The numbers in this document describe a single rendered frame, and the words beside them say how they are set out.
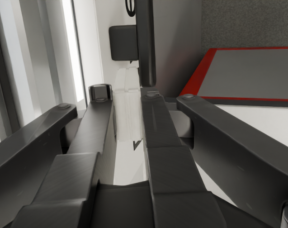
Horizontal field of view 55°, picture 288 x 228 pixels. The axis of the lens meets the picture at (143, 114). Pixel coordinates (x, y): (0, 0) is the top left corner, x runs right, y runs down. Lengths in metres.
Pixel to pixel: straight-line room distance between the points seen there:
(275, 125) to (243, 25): 0.77
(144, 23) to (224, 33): 0.92
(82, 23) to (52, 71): 0.05
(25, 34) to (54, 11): 0.03
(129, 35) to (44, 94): 0.08
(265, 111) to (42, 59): 0.29
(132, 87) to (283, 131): 0.28
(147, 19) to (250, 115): 0.22
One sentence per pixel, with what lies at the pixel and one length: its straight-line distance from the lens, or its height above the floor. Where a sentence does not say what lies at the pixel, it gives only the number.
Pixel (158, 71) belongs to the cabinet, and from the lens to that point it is 0.45.
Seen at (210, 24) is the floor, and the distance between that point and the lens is 1.13.
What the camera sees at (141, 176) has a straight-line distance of 0.40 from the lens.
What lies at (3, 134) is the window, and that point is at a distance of 0.19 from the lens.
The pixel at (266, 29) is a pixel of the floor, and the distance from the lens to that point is 1.13.
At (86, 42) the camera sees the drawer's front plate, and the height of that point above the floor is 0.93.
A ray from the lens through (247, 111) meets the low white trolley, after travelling 0.38.
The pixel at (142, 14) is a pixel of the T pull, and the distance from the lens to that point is 0.22.
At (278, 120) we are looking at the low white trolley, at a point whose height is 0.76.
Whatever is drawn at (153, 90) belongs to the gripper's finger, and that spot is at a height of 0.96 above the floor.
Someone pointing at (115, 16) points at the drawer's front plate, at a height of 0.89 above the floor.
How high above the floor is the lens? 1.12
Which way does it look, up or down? 63 degrees down
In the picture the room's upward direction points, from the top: 139 degrees counter-clockwise
